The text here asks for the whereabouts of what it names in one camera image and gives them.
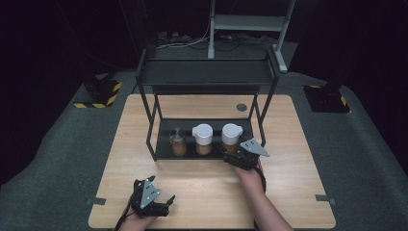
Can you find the dark power strip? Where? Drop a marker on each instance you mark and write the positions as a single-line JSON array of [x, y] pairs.
[[173, 37]]

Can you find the grey tape strip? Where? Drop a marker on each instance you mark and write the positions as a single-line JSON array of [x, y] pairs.
[[325, 199], [96, 201]]

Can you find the black base with yellow stripes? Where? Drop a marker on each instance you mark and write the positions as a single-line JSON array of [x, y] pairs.
[[325, 99], [102, 91]]

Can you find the person's left hand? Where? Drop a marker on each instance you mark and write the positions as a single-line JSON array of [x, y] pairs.
[[136, 224]]

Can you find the round dark table grommet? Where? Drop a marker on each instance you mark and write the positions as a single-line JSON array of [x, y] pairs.
[[241, 107]]

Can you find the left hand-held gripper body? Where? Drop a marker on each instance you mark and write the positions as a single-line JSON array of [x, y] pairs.
[[149, 192]]

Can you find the spice jar with white lid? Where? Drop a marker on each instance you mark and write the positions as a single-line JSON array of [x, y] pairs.
[[203, 136], [231, 133]]

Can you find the glass jar with silver lid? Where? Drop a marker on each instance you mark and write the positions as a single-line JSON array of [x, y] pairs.
[[178, 142]]

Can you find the black two-tier metal rack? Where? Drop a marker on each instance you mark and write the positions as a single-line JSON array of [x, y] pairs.
[[205, 72]]

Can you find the grey metal stand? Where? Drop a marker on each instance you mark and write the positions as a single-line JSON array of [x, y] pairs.
[[247, 23]]

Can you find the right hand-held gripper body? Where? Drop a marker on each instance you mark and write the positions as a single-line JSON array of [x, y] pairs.
[[253, 148]]

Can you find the person's right hand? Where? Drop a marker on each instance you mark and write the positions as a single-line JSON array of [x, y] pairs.
[[251, 179]]

